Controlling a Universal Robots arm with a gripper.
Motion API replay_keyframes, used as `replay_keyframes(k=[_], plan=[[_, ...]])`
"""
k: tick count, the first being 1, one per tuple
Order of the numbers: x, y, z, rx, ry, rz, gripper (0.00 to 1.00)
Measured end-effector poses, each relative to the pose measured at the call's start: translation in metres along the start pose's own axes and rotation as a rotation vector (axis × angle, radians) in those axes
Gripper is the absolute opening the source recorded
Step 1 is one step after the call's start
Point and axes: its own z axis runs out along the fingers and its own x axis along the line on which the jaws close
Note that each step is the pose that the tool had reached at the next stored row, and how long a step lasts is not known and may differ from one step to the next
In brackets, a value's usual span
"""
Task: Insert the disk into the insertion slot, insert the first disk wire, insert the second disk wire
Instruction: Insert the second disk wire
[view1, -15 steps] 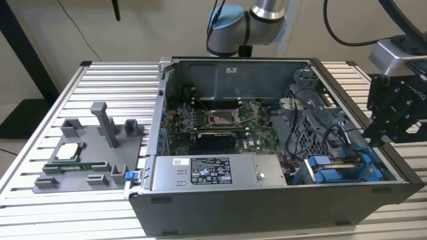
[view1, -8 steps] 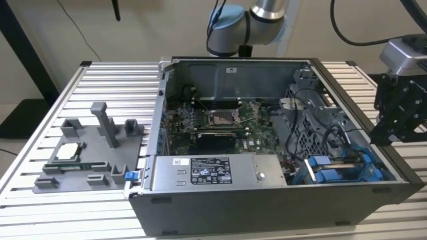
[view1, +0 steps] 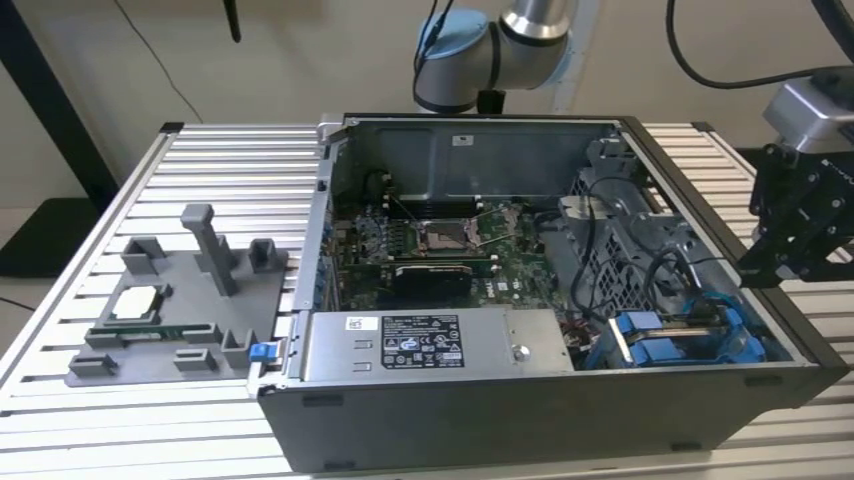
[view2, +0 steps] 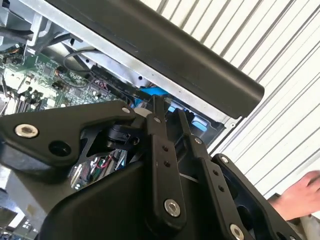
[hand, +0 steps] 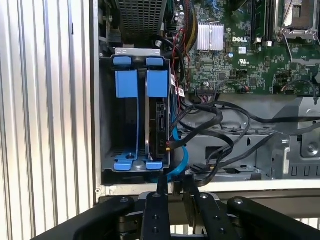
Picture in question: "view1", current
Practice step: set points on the hard disk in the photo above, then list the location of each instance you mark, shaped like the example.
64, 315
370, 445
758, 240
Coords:
647, 350

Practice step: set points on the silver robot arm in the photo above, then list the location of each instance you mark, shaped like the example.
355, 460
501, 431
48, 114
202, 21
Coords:
534, 25

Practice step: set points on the grey metal disk bay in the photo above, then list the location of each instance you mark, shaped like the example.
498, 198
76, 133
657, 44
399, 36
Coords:
621, 260

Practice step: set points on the black RAM slot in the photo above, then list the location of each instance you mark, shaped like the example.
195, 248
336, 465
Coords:
434, 214
434, 204
434, 198
434, 209

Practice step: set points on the green motherboard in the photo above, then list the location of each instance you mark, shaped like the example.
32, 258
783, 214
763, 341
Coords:
527, 260

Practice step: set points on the thin metal locking lever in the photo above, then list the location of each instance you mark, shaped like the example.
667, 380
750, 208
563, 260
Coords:
501, 225

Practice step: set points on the CPU socket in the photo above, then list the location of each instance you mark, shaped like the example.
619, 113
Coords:
443, 237

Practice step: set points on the black graphics card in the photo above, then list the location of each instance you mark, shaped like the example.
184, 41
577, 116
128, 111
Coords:
434, 280

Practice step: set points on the black PC case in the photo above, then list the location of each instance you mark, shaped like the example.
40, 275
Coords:
467, 425

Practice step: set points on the silver power supply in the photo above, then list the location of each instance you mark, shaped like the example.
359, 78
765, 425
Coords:
334, 350

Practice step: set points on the blue case latch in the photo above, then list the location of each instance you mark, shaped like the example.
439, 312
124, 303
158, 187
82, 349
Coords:
262, 351

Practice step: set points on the grey parts rack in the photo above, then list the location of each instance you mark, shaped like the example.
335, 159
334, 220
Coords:
187, 280

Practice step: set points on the green RAM stick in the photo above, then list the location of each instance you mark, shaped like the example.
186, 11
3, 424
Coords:
167, 332

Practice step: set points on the silver CPU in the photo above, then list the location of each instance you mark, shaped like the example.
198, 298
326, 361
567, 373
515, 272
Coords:
136, 302

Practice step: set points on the black floor base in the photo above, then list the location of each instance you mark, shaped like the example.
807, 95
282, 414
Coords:
40, 240

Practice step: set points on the black stand post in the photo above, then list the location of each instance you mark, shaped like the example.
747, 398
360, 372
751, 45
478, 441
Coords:
50, 100

